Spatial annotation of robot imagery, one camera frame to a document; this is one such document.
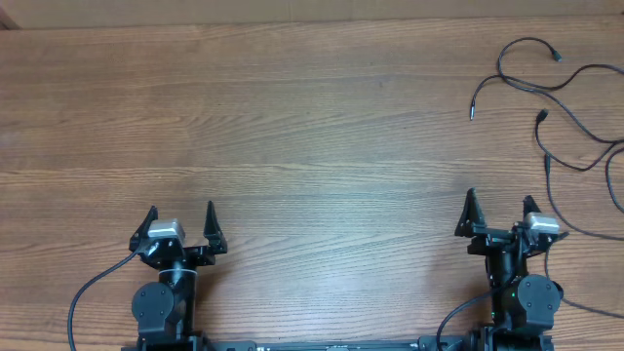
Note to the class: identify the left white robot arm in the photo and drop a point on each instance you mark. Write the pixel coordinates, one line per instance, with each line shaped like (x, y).
(165, 309)

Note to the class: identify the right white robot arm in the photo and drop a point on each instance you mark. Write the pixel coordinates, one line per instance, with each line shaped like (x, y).
(523, 305)

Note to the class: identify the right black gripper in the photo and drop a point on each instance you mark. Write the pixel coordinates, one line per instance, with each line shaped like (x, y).
(471, 219)

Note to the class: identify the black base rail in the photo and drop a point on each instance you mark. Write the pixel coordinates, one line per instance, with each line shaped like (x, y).
(424, 343)

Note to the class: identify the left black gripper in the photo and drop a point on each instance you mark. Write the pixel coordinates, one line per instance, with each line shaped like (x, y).
(212, 232)

